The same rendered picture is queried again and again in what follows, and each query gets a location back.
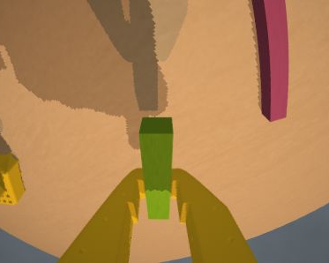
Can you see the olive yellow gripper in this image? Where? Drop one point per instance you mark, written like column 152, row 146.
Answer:
column 213, row 234

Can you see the pink rod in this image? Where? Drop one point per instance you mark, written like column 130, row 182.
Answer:
column 272, row 33

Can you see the lime green rod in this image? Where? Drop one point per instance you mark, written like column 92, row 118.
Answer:
column 156, row 148

